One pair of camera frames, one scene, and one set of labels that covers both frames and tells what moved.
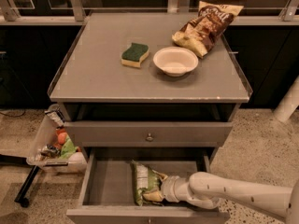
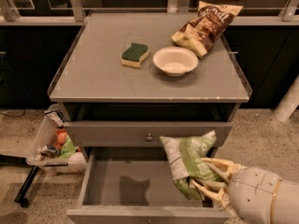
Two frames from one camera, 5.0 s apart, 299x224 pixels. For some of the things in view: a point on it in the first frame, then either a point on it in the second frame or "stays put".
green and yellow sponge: [133, 55] stays put
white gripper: [168, 187] -> [253, 192]
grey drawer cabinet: [128, 91] stays put
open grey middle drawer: [107, 192] stays put
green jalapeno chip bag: [143, 178] -> [185, 156]
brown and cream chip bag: [202, 32] stays put
